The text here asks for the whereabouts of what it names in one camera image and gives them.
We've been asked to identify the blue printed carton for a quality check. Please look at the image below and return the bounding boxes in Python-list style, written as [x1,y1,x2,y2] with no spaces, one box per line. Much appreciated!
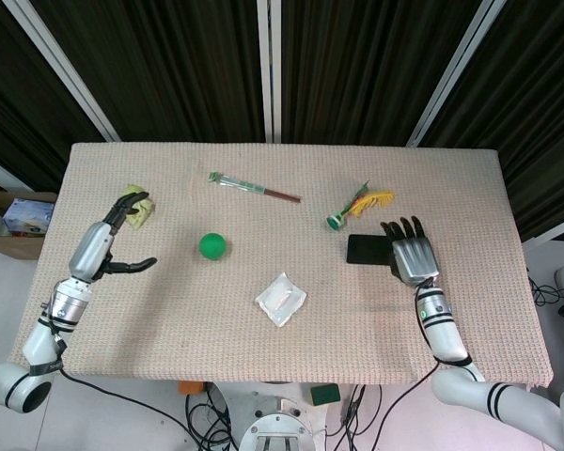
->
[2,197,55,236]

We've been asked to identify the white metal frame post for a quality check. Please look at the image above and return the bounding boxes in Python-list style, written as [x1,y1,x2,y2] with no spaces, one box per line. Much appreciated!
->
[406,0,507,147]
[8,0,122,142]
[257,0,283,144]

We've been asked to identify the dark green block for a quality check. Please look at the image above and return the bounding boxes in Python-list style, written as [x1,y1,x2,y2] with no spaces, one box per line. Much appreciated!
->
[309,383,340,407]

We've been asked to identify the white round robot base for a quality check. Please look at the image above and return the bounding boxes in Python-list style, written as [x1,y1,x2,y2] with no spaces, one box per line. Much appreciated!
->
[237,382,330,451]

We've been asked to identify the crumpled light green packet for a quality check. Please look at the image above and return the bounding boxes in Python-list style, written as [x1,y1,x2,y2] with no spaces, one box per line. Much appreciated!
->
[120,182,155,230]

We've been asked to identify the beige waffle-weave tablecloth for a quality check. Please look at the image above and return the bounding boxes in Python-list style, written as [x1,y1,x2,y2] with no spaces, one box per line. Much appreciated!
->
[9,142,556,389]

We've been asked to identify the clear plastic bag white contents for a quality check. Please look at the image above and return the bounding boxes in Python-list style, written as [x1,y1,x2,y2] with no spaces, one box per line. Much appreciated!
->
[255,271,309,329]

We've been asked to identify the chopsticks in clear wrapper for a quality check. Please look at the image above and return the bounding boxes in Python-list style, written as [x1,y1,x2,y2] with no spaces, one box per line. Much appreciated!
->
[207,171,304,205]

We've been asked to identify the brown cardboard box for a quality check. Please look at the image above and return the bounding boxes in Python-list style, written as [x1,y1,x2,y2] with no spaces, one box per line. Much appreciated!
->
[0,176,57,260]

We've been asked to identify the green-base feather shuttlecock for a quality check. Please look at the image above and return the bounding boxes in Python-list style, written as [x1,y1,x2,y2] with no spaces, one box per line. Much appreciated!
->
[326,179,396,232]

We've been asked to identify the dark pleated curtain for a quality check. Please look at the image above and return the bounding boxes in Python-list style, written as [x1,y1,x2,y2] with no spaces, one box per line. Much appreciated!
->
[0,0,564,241]

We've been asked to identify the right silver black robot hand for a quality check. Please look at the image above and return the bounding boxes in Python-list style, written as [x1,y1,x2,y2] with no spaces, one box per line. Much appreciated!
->
[379,215,441,288]

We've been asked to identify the green ball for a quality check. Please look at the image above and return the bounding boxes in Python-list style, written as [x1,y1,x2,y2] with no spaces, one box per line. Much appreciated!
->
[198,232,228,261]

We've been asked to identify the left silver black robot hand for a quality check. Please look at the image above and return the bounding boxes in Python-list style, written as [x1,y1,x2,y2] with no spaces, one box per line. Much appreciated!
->
[68,191,159,284]

